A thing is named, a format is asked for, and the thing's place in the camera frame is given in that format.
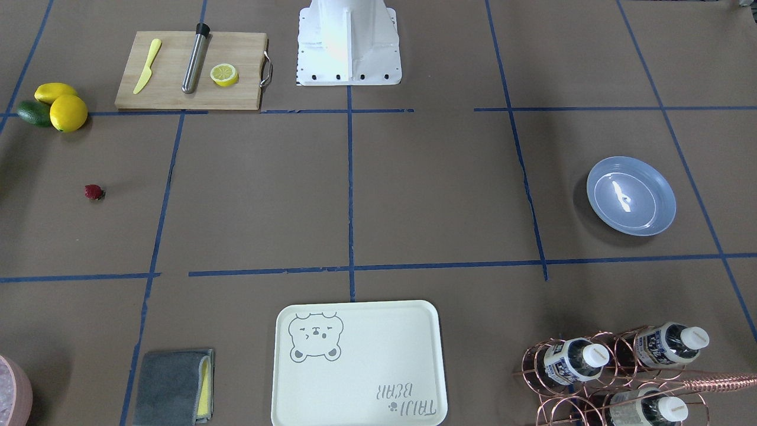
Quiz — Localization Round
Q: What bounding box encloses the blue plastic plate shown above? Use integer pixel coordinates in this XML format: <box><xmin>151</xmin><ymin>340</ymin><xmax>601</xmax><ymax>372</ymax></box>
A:
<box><xmin>586</xmin><ymin>156</ymin><xmax>678</xmax><ymax>237</ymax></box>

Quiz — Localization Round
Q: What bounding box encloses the red strawberry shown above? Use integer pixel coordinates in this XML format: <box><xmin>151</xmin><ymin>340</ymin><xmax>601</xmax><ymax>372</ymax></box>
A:
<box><xmin>84</xmin><ymin>184</ymin><xmax>106</xmax><ymax>201</ymax></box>

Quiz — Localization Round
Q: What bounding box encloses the cream bear tray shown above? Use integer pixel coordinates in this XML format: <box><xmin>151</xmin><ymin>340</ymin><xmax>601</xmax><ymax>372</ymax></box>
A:
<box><xmin>271</xmin><ymin>300</ymin><xmax>448</xmax><ymax>425</ymax></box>

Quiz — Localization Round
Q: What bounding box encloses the lemon half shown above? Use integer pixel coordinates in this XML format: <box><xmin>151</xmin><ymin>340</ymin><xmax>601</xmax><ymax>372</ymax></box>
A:
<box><xmin>210</xmin><ymin>64</ymin><xmax>239</xmax><ymax>87</ymax></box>

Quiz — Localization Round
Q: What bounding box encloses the wooden cutting board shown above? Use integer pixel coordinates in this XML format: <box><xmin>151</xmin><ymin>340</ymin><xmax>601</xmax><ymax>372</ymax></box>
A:
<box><xmin>114</xmin><ymin>31</ymin><xmax>270</xmax><ymax>112</ymax></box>

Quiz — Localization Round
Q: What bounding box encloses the steel muddler stick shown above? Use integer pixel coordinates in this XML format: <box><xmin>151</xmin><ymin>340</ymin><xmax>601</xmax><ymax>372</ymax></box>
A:
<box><xmin>181</xmin><ymin>22</ymin><xmax>211</xmax><ymax>94</ymax></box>

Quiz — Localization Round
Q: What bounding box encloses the tea bottle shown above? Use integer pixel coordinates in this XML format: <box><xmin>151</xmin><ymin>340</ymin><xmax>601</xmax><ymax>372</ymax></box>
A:
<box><xmin>521</xmin><ymin>337</ymin><xmax>612</xmax><ymax>395</ymax></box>
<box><xmin>613</xmin><ymin>322</ymin><xmax>710</xmax><ymax>374</ymax></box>
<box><xmin>585</xmin><ymin>386</ymin><xmax>689</xmax><ymax>425</ymax></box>

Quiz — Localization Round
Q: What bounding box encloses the grey folded cloth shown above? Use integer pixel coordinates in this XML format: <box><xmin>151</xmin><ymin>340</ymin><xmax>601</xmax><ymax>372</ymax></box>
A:
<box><xmin>132</xmin><ymin>348</ymin><xmax>215</xmax><ymax>425</ymax></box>

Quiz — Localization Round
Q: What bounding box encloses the yellow plastic knife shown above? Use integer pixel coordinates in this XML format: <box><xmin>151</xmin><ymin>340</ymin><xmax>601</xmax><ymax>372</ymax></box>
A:
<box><xmin>132</xmin><ymin>38</ymin><xmax>162</xmax><ymax>95</ymax></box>

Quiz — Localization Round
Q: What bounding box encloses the whole lemon upper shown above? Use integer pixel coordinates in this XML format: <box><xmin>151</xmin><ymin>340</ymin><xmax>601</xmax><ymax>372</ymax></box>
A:
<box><xmin>50</xmin><ymin>95</ymin><xmax>89</xmax><ymax>133</ymax></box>

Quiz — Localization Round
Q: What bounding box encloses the whole lemon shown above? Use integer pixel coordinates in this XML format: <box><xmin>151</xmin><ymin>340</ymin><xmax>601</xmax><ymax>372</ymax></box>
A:
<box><xmin>34</xmin><ymin>82</ymin><xmax>78</xmax><ymax>105</ymax></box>
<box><xmin>50</xmin><ymin>95</ymin><xmax>89</xmax><ymax>133</ymax></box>

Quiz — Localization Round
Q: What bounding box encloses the tea bottle middle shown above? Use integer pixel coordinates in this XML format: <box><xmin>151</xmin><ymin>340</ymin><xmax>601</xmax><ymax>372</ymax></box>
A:
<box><xmin>585</xmin><ymin>386</ymin><xmax>689</xmax><ymax>425</ymax></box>

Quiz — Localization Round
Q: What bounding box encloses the whole lemon lower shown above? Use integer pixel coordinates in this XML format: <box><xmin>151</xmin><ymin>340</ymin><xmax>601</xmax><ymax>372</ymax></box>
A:
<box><xmin>34</xmin><ymin>82</ymin><xmax>78</xmax><ymax>105</ymax></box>

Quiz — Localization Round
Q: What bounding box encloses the green lime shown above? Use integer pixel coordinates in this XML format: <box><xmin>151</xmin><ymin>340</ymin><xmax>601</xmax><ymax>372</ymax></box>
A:
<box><xmin>16</xmin><ymin>101</ymin><xmax>52</xmax><ymax>128</ymax></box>

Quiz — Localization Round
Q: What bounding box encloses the pink bowl of ice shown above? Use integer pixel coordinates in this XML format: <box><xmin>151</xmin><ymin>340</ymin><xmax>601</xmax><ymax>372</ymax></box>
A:
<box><xmin>1</xmin><ymin>355</ymin><xmax>33</xmax><ymax>425</ymax></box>

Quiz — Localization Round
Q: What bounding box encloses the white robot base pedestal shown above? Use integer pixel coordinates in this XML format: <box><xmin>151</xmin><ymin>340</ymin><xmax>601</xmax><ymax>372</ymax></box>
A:
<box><xmin>296</xmin><ymin>1</ymin><xmax>403</xmax><ymax>86</ymax></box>

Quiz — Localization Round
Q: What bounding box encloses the copper wire bottle rack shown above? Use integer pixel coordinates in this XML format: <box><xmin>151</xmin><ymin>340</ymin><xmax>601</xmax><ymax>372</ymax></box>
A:
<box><xmin>513</xmin><ymin>338</ymin><xmax>755</xmax><ymax>425</ymax></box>

